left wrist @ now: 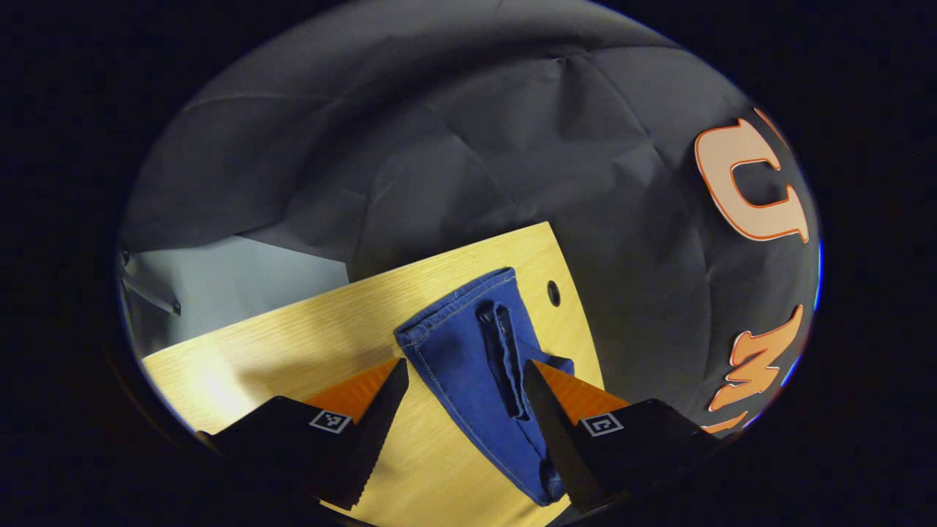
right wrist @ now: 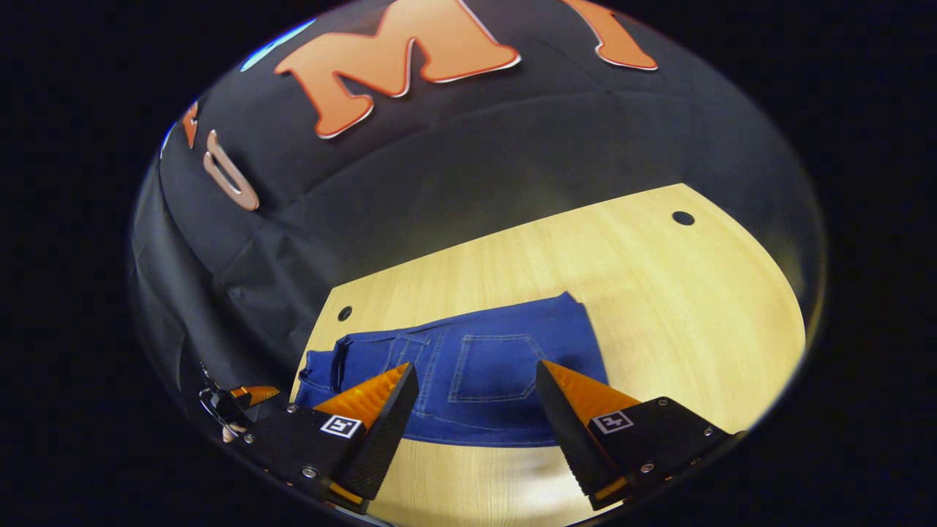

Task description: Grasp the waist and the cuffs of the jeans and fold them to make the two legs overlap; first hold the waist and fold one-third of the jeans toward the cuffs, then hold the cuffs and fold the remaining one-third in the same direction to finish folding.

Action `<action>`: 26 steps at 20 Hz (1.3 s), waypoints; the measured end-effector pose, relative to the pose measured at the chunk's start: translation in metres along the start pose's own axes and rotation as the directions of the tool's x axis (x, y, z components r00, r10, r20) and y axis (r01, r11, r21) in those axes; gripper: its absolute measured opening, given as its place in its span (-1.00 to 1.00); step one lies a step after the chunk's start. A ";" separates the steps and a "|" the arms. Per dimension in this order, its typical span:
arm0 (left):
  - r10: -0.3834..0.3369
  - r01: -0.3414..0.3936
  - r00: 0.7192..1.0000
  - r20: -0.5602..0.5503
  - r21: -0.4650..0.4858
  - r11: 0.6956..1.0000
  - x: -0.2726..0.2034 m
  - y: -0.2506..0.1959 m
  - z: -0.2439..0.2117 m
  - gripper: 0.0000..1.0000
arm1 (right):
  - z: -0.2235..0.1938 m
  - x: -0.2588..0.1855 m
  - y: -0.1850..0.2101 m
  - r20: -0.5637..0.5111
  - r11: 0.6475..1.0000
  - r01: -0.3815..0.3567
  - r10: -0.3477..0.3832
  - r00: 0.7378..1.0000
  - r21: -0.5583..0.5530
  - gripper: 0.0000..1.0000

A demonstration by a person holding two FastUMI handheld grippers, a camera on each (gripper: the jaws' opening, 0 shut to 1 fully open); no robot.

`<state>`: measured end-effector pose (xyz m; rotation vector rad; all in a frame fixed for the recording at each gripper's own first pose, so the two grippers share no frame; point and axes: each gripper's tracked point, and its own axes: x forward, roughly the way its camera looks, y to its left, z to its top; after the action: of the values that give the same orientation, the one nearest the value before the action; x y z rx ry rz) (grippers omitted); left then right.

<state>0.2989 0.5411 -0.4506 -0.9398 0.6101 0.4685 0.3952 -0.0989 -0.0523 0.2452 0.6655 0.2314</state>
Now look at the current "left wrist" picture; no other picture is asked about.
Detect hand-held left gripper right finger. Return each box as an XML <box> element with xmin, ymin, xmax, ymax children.
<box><xmin>522</xmin><ymin>359</ymin><xmax>725</xmax><ymax>515</ymax></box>

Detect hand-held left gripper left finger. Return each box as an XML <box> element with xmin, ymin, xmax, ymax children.
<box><xmin>194</xmin><ymin>357</ymin><xmax>410</xmax><ymax>512</ymax></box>

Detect blue denim jeans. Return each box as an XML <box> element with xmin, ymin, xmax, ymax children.
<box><xmin>394</xmin><ymin>267</ymin><xmax>575</xmax><ymax>507</ymax></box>

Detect black backdrop cloth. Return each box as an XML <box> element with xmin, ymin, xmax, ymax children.
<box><xmin>117</xmin><ymin>0</ymin><xmax>822</xmax><ymax>440</ymax></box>

